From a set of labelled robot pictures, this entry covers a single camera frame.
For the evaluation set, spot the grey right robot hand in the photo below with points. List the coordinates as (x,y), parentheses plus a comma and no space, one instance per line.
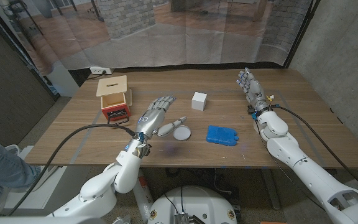
(254,91)

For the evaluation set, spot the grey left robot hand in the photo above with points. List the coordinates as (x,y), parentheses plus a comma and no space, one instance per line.
(149,123)

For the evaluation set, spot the white round jar lid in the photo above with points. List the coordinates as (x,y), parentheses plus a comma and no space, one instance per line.
(183,133)

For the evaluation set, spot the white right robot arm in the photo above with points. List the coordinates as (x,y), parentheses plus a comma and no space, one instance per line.
(315,177)

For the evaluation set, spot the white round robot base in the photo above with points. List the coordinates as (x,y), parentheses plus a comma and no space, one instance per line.
(194,202)

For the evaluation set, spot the red-fronted wooden drawer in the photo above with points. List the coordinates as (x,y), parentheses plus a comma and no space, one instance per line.
(113,109)

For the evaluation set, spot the wooden box with slot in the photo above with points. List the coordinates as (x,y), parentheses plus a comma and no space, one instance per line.
(111,85)

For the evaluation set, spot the white cube box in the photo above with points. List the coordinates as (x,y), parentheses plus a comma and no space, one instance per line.
(199,101)

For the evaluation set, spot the blue ice pack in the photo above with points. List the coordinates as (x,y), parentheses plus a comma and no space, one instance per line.
(222,135)

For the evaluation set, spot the white power strip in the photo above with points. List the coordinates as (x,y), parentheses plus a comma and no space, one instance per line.
(99,70)

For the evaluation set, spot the black backdrop stand pole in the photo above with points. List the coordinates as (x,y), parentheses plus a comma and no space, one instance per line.
(301,34)

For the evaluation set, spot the white cylinder with orange label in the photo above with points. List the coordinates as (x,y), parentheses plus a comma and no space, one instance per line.
(145,202)

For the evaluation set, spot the printed room backdrop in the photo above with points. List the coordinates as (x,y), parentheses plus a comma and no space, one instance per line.
(182,37)

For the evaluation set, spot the light grey shoe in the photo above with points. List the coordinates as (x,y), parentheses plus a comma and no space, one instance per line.
(47,175)

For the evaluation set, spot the white floor platform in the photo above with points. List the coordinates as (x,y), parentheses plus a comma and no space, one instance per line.
(51,193)

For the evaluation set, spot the person leg in jeans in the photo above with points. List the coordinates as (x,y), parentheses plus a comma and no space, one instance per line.
(2,168)

